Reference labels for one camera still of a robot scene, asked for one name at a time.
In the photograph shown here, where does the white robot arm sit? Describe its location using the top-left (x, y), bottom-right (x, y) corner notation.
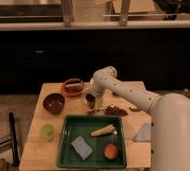
top-left (89, 66), bottom-right (190, 171)

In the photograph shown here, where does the brown block on plate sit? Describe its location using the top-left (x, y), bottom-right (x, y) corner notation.
top-left (65, 83), bottom-right (82, 91)

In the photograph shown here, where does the metal spoon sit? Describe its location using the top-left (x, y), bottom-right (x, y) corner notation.
top-left (87, 107), bottom-right (106, 115)

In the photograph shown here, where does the bunch of red grapes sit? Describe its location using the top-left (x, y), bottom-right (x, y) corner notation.
top-left (105, 106), bottom-right (127, 116)

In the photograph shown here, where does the dark red bowl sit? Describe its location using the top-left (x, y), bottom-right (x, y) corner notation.
top-left (43, 93), bottom-right (65, 115)

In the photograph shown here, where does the yellow corn cob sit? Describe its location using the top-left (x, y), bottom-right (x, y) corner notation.
top-left (90, 124), bottom-right (115, 137)

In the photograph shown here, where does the green pepper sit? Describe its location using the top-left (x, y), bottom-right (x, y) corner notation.
top-left (129, 107), bottom-right (141, 112)

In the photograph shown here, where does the green plastic tray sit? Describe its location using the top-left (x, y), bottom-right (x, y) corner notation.
top-left (57, 115), bottom-right (127, 169)

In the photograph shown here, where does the grey sponge block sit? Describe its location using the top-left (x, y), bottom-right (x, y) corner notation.
top-left (71, 136), bottom-right (93, 160)

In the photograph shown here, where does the small green cup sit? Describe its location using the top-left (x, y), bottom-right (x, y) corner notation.
top-left (40, 124), bottom-right (54, 141)

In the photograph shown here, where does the orange round fruit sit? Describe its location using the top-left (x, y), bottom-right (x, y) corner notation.
top-left (104, 144), bottom-right (119, 160)

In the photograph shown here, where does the grey triangular cloth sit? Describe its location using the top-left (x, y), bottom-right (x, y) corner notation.
top-left (133, 123), bottom-right (151, 142)

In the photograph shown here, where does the black pole at left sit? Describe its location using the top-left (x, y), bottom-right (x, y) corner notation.
top-left (9, 112), bottom-right (20, 167)

